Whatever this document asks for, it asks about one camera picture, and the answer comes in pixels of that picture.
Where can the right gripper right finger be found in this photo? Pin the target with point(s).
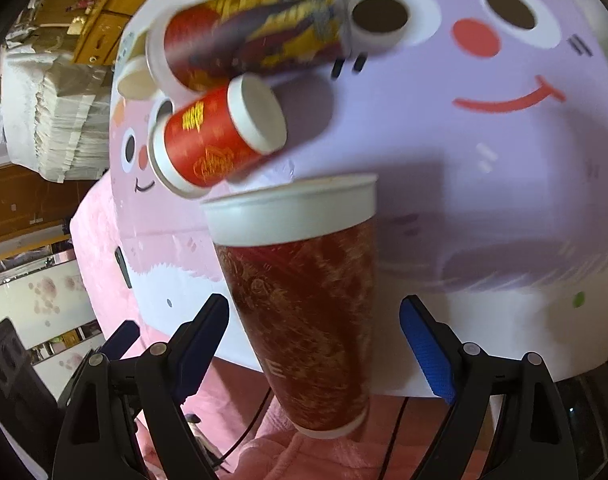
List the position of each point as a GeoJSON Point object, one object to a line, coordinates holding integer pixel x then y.
{"type": "Point", "coordinates": [532, 437]}

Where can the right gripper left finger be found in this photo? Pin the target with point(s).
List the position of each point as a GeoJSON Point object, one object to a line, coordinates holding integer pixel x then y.
{"type": "Point", "coordinates": [98, 436]}

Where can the tall red paper cup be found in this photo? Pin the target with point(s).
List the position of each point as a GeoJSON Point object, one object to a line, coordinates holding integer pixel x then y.
{"type": "Point", "coordinates": [298, 260]}

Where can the small red paper cup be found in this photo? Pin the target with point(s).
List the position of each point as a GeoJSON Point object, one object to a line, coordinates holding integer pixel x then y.
{"type": "Point", "coordinates": [215, 136]}

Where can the brown paper cup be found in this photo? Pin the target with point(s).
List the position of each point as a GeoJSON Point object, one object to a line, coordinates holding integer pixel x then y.
{"type": "Point", "coordinates": [135, 81]}

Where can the pink fluffy blanket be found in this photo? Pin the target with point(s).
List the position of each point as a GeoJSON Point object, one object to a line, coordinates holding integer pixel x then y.
{"type": "Point", "coordinates": [236, 415]}

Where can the stack of white papers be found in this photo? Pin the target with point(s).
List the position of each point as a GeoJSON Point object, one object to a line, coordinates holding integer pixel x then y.
{"type": "Point", "coordinates": [56, 115]}

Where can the cartoon monster tablecloth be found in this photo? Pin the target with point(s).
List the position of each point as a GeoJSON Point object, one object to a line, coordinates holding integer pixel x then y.
{"type": "Point", "coordinates": [486, 122]}

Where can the wooden desk with drawers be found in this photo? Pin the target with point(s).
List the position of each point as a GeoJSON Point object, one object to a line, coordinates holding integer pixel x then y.
{"type": "Point", "coordinates": [90, 30]}

